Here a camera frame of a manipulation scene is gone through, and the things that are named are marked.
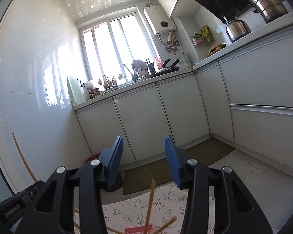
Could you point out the yellow green snack bag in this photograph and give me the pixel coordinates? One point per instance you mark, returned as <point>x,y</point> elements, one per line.
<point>206,34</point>

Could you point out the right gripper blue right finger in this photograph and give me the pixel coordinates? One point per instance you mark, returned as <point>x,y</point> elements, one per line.
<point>177,159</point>

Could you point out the woven basket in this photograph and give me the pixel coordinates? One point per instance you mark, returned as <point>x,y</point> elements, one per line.
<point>216,48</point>

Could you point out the large steel stockpot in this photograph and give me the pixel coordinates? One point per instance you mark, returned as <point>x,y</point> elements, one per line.
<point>270,10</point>

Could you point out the wooden chopstick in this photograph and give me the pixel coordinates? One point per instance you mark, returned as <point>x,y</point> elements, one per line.
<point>152,192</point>
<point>164,226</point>
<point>23,159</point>

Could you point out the green cutting board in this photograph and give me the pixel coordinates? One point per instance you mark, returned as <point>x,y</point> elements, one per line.
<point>76,93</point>

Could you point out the pink perforated utensil holder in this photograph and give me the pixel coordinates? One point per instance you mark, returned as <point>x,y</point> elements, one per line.
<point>139,229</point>

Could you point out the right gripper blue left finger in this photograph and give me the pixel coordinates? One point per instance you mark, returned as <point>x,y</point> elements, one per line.
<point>110,159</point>

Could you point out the floral tablecloth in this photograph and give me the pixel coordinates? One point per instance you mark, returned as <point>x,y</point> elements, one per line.
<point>168,201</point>

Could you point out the white wall water heater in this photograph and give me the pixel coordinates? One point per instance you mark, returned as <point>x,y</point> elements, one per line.
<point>158,20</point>

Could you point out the black frying pan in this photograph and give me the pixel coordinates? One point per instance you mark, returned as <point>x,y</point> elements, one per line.
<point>168,69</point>

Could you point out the steel kettle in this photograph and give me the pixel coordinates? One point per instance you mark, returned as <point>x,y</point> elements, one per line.
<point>236,28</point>

